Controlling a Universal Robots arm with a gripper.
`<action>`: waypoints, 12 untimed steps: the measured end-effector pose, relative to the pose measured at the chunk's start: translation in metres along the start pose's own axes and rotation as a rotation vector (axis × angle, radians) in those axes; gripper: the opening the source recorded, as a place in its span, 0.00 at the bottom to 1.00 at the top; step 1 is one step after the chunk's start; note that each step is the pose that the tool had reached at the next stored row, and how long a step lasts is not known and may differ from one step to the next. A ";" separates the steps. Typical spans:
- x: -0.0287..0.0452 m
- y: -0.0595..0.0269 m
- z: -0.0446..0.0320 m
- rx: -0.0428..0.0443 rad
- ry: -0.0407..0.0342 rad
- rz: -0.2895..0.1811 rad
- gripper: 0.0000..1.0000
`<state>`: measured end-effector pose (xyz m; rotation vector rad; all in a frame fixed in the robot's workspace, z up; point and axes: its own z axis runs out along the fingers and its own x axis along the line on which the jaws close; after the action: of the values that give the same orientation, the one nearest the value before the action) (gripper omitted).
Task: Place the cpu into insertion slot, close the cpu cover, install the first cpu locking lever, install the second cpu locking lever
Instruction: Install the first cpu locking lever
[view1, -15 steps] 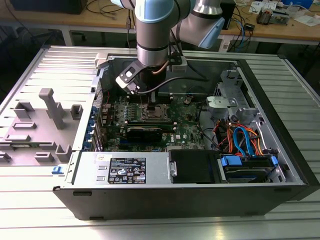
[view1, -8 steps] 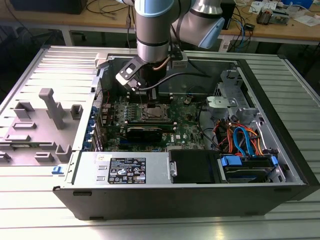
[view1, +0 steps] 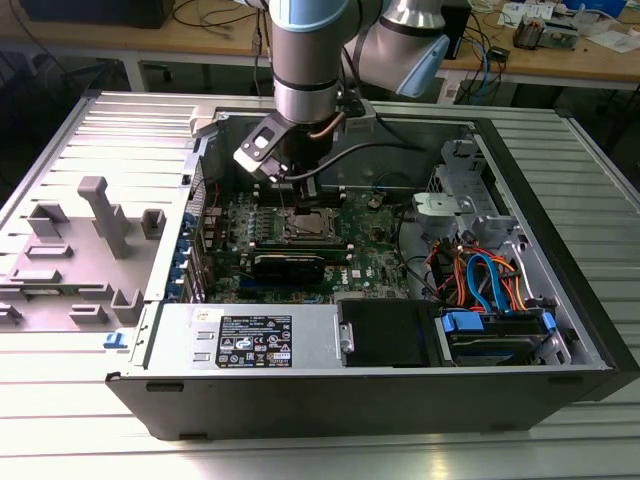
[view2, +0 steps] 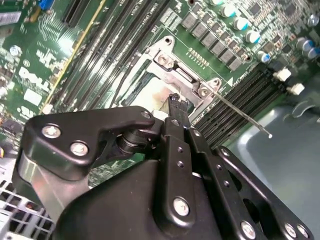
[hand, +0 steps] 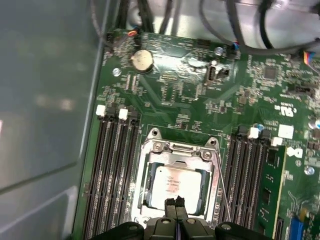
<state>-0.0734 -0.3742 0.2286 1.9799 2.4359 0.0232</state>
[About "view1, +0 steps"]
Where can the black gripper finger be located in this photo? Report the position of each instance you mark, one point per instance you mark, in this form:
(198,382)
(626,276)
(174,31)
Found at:
(308,190)

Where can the square silver CPU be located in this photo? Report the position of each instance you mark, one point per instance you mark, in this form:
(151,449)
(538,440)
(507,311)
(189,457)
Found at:
(310,222)

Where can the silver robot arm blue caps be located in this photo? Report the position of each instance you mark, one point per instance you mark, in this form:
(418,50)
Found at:
(305,60)

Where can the blue expansion slot latch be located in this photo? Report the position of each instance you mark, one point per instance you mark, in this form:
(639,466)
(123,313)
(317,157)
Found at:
(179,267)
(188,222)
(183,246)
(175,290)

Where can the finned CPU cooler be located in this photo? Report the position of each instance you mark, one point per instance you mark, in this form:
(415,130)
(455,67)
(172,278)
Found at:
(529,32)

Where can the black graphics card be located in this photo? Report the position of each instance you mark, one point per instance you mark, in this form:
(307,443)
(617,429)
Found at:
(287,270)

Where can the green motherboard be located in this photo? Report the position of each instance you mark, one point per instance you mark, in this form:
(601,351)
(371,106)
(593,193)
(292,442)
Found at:
(370,250)

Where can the silver drive cage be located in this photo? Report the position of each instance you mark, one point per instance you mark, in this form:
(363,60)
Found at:
(460,165)

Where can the black plastic drive shroud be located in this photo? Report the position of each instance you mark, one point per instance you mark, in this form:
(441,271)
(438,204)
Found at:
(385,335)

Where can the tall black box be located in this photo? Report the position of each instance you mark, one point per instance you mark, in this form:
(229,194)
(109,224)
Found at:
(462,30)

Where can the silver power supply with label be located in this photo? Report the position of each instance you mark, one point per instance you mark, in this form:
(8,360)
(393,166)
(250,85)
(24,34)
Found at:
(170,340)

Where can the small black adapter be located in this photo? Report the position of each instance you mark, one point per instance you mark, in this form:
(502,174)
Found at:
(500,54)

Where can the black PC case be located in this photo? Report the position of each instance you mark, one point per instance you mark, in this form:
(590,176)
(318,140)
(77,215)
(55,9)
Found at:
(350,410)

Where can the wooden desk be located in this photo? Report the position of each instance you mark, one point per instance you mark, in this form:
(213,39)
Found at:
(550,62)
(100,37)

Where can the hard disk in blue carrier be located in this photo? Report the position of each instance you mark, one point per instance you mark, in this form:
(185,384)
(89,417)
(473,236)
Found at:
(480,345)

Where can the wide black device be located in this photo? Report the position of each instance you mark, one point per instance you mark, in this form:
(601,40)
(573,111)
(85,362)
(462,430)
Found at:
(100,12)

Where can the grey parts rack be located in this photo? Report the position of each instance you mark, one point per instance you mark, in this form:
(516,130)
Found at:
(75,280)

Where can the white printed card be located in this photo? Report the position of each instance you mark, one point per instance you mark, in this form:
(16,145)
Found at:
(520,14)

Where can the silver metal component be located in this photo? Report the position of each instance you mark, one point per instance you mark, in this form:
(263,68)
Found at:
(560,35)

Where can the white paper sheet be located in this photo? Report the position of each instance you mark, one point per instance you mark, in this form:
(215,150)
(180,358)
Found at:
(612,41)

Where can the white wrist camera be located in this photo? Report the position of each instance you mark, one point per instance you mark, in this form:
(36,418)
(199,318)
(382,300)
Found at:
(245,159)

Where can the silver disk bay bracket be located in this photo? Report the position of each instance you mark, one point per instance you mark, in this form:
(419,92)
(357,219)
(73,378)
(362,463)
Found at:
(440,210)

